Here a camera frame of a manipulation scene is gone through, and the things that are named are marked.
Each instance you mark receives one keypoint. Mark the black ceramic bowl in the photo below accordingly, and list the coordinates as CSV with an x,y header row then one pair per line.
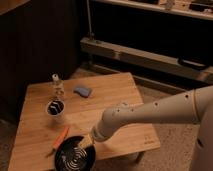
x,y
69,157

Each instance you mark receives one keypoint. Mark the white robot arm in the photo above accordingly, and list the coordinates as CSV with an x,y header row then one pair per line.
x,y
191,107

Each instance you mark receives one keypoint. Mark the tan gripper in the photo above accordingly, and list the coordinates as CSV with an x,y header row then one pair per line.
x,y
87,141

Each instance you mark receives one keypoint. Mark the background wooden shelf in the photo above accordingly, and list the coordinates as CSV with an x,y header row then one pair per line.
x,y
176,7

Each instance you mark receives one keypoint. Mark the orange carrot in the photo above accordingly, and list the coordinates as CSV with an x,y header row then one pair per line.
x,y
59,140

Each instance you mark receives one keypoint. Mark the black case handle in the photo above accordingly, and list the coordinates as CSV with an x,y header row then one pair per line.
x,y
191,65

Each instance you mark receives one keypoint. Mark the clear plastic bottle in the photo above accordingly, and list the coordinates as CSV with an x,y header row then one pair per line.
x,y
58,87

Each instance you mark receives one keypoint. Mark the wooden table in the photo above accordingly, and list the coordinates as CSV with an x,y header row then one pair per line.
x,y
37,131

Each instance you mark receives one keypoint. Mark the vertical metal pole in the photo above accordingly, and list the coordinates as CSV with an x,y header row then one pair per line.
x,y
91,34

